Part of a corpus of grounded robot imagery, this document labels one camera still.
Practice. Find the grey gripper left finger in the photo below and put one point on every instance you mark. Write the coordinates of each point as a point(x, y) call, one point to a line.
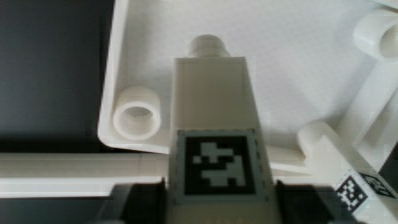
point(133, 206)

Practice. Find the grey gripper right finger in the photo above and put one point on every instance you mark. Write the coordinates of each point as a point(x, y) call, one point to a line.
point(309, 205)

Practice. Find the white desk leg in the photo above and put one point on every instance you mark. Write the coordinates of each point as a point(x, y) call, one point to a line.
point(220, 185)
point(343, 171)

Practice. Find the white desk top tray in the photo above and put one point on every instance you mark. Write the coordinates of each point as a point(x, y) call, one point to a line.
point(316, 76)

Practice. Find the white U-shaped fence frame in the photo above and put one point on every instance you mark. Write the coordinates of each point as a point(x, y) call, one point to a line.
point(43, 175)

